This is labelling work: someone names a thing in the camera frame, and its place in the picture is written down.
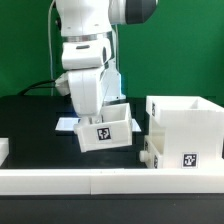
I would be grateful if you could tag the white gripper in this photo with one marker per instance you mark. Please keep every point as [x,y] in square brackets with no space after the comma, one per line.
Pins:
[86,91]

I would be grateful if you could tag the white drawer tray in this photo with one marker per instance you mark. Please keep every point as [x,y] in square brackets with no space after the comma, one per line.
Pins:
[113,129]
[150,155]

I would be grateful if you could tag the white front drawer tray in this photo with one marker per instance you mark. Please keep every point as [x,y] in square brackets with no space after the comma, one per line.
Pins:
[150,155]

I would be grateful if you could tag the white drawer cabinet box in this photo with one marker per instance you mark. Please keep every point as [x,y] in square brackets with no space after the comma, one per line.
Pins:
[187,131]

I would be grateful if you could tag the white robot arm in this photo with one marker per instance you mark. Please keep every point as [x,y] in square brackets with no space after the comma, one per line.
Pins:
[89,48]

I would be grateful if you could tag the white marker sheet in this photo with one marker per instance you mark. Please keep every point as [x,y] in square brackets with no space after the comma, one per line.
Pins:
[67,123]

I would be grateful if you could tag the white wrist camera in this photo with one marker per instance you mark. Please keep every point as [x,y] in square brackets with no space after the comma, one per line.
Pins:
[61,84]

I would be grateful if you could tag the white front rail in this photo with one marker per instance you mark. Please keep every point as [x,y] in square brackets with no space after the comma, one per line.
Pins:
[107,181]

